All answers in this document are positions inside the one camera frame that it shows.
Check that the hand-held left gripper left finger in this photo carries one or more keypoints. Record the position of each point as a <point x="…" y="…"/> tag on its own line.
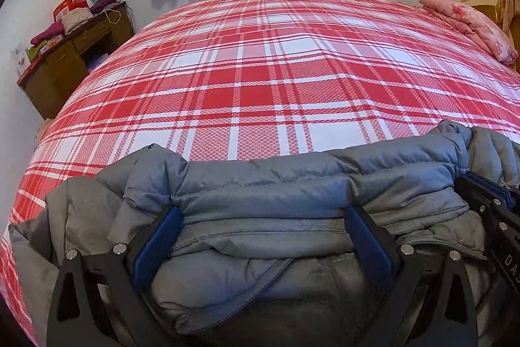
<point x="156" y="245"/>

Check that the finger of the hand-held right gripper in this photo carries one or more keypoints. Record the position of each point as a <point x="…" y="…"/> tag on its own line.
<point x="477" y="198"/>
<point x="487" y="182"/>

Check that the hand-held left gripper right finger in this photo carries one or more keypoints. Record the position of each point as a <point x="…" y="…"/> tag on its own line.
<point x="369" y="245"/>

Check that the grey puffer jacket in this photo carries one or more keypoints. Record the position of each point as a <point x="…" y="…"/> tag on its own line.
<point x="264" y="184"/>

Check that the pink floral quilt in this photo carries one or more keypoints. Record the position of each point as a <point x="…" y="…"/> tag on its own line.
<point x="471" y="19"/>

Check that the beige floral side curtain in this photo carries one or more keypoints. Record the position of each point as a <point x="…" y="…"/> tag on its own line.
<point x="508" y="1"/>

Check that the brown wooden desk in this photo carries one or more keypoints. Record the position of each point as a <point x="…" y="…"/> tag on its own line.
<point x="61" y="78"/>

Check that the bed with red plaid sheet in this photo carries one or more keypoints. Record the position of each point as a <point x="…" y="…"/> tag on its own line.
<point x="264" y="78"/>

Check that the green folded garment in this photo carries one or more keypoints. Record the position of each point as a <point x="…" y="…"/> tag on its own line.
<point x="34" y="51"/>

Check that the white printed card box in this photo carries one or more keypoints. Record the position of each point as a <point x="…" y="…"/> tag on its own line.
<point x="21" y="58"/>

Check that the beige folded sweater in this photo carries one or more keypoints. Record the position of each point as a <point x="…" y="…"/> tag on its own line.
<point x="77" y="21"/>

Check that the maroon folded garment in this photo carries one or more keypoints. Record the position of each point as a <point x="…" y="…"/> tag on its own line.
<point x="48" y="33"/>

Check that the purple folded garment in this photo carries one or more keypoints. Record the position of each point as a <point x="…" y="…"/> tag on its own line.
<point x="103" y="3"/>

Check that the red cardboard box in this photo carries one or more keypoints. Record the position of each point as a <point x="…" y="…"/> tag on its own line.
<point x="65" y="7"/>

